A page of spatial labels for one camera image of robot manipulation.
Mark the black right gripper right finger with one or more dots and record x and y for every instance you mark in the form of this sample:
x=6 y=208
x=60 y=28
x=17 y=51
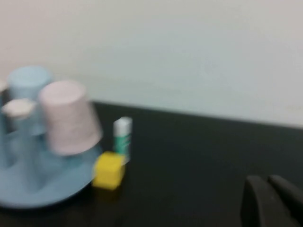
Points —
x=288 y=194

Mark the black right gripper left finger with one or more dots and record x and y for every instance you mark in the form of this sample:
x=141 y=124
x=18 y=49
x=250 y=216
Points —
x=258 y=205

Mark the pink plastic cup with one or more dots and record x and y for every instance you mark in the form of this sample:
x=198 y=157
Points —
x=68 y=118

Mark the blue cup stand white caps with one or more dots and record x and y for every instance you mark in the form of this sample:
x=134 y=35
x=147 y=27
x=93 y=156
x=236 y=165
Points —
x=47 y=189

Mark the light blue plastic cup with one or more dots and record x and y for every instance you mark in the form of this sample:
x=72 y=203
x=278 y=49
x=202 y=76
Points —
x=28 y=82

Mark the green white glue stick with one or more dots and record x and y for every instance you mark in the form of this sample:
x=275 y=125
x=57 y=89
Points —
x=122 y=139

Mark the yellow cube block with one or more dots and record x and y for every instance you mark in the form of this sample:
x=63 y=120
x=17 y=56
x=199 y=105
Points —
x=106 y=171

